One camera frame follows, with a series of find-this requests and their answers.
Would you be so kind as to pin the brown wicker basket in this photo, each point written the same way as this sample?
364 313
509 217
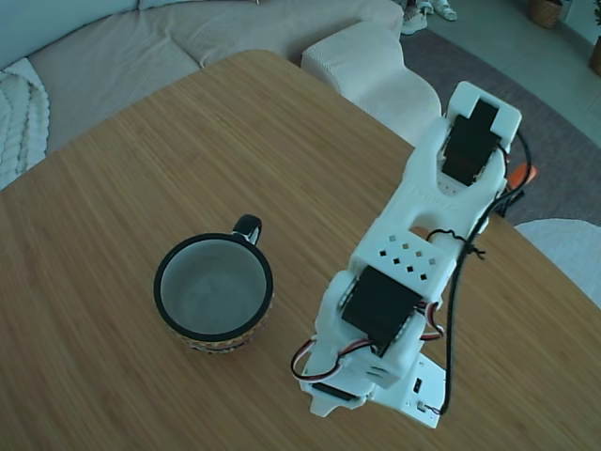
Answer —
544 14

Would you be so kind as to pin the grey floor rug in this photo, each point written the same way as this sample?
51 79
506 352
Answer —
554 117

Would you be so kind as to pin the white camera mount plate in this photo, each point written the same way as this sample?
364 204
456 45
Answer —
429 371

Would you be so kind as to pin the white round ottoman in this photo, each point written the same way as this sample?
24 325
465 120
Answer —
568 258

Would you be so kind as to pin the white sneaker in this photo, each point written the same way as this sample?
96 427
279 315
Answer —
443 10
413 19

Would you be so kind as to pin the white knit blanket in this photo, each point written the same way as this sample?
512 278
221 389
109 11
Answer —
21 127

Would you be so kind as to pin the colourful painted ceramic cup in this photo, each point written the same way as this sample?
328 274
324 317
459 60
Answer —
213 291

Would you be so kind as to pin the orange black table clamp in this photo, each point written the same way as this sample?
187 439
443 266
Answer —
521 175

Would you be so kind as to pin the large fabric sofa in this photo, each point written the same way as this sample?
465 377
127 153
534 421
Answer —
117 70

